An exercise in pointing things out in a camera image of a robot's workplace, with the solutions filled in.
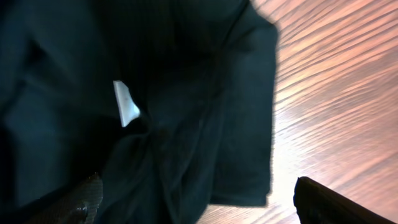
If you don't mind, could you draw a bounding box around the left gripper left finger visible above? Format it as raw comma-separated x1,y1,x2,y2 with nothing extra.
27,173,103,224

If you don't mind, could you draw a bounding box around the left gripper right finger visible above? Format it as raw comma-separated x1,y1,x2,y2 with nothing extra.
293,177,395,224

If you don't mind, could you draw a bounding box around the black t-shirt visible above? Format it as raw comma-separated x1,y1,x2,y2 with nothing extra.
1,1,279,223

